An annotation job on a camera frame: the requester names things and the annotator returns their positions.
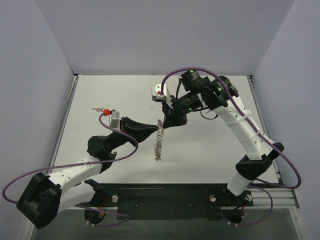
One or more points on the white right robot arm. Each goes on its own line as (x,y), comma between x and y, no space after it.
(221,97)

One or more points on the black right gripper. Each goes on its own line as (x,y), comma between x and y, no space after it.
(173,111)

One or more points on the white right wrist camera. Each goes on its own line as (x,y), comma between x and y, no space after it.
(158,96)

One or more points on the steel keyring disc with rings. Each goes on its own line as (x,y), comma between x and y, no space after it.
(159,139)

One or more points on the aluminium frame rail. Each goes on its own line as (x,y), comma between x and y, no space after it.
(275,197)

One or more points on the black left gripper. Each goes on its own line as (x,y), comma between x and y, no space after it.
(124,126)

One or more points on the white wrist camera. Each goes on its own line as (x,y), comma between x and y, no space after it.
(158,96)
(113,118)

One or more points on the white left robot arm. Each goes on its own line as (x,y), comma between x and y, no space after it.
(47,195)

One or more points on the red tag key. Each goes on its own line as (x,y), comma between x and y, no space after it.
(103,110)

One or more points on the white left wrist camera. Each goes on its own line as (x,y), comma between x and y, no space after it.
(113,118)

